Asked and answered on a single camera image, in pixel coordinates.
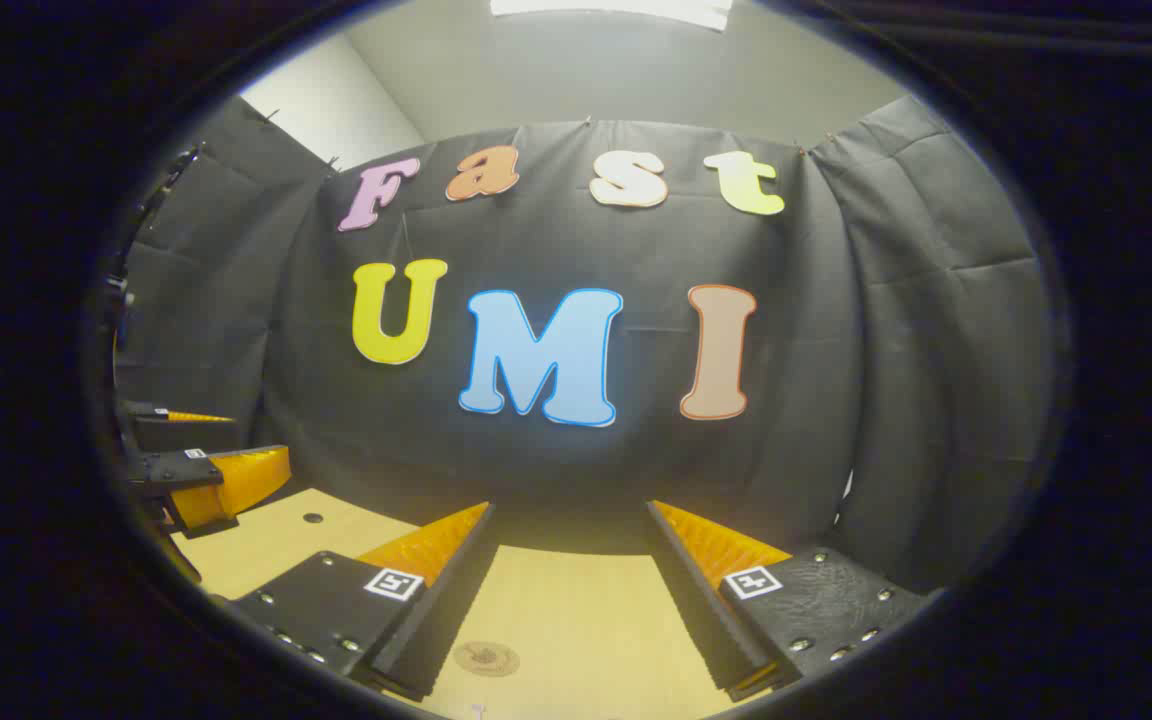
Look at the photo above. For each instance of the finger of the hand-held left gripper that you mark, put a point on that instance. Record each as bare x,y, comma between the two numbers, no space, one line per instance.
176,468
186,435

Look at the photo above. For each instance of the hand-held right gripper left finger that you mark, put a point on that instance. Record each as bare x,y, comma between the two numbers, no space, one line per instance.
446,610

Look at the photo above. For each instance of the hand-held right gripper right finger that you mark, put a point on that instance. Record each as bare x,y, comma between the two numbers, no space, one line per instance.
696,600

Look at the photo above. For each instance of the light wooden desktop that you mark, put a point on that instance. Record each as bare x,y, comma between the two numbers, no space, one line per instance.
576,620

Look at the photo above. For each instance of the black backdrop cloth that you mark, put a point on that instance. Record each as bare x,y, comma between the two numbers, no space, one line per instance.
816,350

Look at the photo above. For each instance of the white ceiling light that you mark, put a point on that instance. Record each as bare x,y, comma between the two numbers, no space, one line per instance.
616,8

